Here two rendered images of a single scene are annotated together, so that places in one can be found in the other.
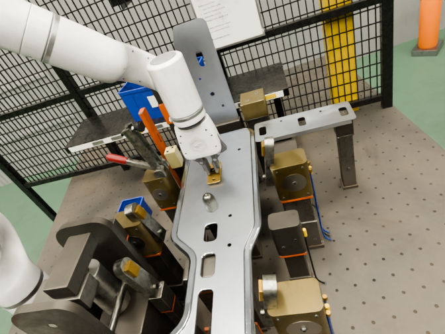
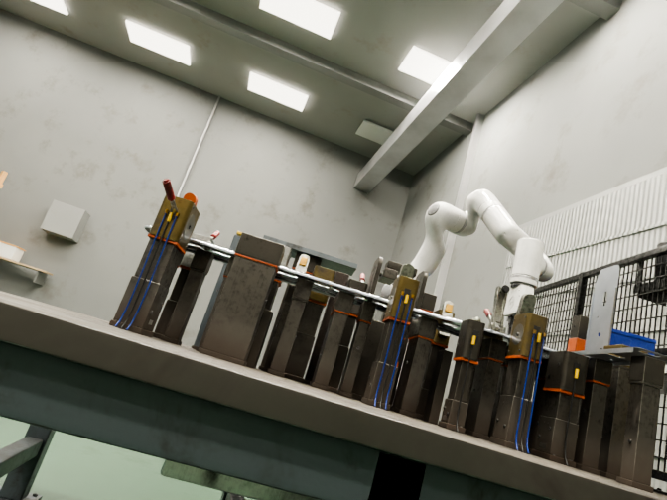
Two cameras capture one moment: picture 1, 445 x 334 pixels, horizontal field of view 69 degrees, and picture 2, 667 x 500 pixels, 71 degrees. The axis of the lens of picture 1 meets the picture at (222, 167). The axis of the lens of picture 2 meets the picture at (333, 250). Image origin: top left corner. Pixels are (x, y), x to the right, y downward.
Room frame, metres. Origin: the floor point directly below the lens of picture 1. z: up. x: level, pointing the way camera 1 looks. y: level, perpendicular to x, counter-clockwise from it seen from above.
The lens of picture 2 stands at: (-0.33, -1.16, 0.72)
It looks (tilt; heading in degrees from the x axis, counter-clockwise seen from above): 16 degrees up; 72
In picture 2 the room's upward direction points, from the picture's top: 17 degrees clockwise
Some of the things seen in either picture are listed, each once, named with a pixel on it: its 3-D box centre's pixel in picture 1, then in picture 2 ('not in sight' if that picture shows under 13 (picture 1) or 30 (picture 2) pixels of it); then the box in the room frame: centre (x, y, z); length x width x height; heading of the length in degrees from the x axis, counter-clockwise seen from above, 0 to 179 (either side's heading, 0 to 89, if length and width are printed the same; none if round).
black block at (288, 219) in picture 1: (300, 255); (464, 375); (0.47, -0.09, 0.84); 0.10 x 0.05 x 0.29; 73
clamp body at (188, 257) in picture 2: not in sight; (186, 289); (-0.24, 0.50, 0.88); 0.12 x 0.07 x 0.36; 73
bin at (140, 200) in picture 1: (134, 215); not in sight; (1.00, 0.40, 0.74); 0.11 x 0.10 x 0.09; 163
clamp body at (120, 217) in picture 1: (155, 262); (431, 364); (0.60, 0.27, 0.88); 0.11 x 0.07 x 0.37; 73
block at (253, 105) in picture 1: (264, 139); (617, 411); (0.94, -0.18, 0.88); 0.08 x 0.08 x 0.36; 73
